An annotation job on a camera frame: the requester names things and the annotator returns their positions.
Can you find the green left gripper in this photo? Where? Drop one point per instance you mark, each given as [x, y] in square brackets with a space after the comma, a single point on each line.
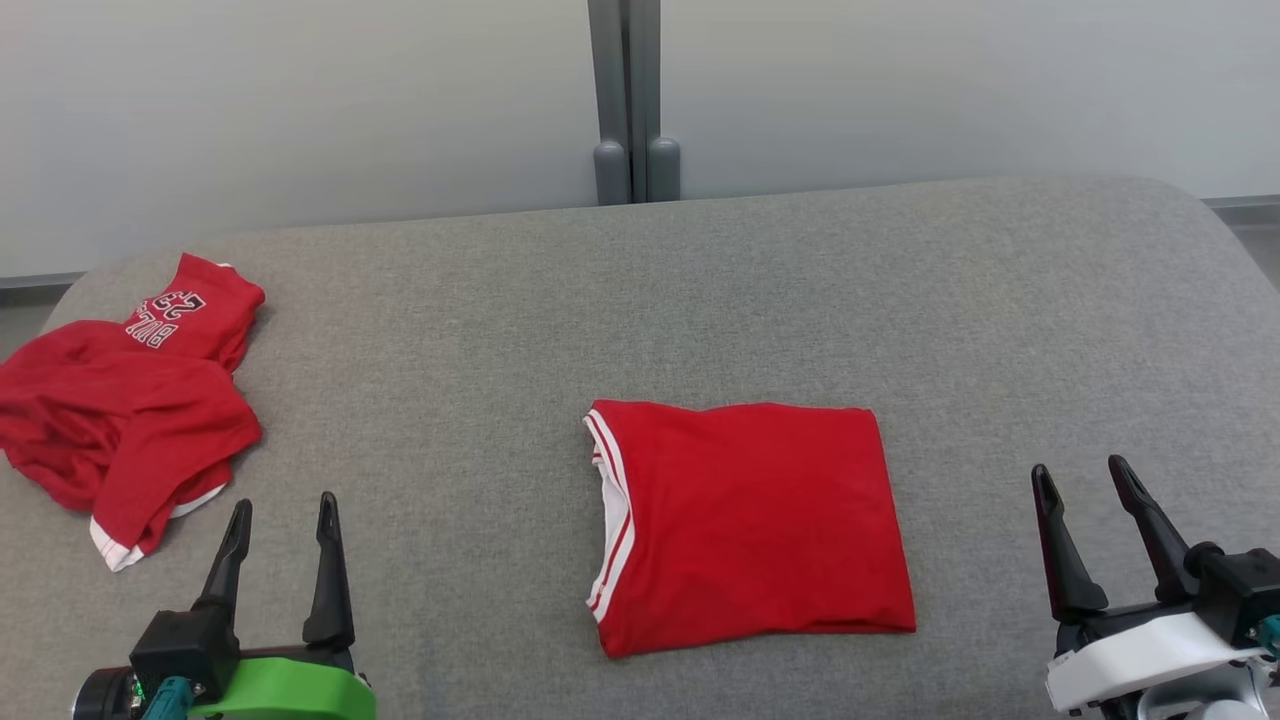
[290, 695]

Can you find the red jersey with striped trim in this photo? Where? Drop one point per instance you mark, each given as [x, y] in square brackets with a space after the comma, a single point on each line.
[760, 520]

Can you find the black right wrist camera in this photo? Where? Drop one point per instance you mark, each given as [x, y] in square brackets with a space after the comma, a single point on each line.
[1240, 590]

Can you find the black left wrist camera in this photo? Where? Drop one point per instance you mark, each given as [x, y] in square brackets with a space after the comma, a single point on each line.
[185, 645]

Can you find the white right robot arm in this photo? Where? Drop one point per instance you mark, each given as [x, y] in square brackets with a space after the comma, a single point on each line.
[1220, 700]

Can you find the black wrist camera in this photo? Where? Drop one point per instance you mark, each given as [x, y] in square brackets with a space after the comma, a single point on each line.
[185, 645]
[1240, 590]

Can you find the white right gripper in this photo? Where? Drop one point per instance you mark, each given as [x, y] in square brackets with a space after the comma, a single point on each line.
[1130, 655]

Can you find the red shorts with white stripe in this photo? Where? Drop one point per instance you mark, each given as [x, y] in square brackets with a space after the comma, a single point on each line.
[130, 420]

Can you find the grey partition post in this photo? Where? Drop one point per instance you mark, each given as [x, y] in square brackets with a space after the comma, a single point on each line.
[632, 100]

